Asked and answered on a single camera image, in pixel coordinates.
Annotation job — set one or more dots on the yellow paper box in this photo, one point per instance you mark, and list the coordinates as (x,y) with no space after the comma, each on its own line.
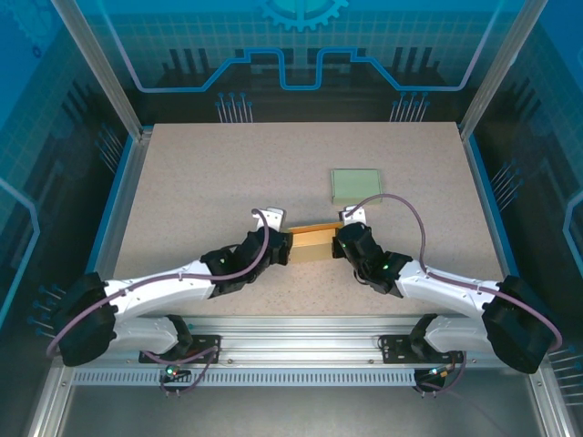
(312,248)

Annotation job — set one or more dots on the green paper box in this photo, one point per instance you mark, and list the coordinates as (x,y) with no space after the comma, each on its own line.
(355,186)

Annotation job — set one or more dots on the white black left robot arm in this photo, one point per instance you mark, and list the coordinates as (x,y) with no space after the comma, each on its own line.
(155,291)

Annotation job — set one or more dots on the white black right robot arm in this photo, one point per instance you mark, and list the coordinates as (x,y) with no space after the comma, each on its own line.
(437,291)

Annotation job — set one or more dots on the small LED connector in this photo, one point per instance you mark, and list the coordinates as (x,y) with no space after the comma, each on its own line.
(439,373)
(172,372)

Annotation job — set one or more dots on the blue side strip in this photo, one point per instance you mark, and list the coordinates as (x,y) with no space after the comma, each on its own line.
(495,227)

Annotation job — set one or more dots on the grey metal shelf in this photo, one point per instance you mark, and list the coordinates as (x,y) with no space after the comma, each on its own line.
(296,414)

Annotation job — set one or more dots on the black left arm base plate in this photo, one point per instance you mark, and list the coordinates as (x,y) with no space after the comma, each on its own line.
(209,341)

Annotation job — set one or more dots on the aluminium mounting rail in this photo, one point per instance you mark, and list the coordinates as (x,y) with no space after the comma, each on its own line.
(296,341)

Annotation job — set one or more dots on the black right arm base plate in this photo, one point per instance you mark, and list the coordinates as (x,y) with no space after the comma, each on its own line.
(396,348)

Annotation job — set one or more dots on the aluminium side rail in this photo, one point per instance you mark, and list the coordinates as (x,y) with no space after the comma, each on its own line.
(133,168)

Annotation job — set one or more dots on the aluminium frame post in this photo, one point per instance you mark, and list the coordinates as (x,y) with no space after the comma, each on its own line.
(500,68)
(105,68)

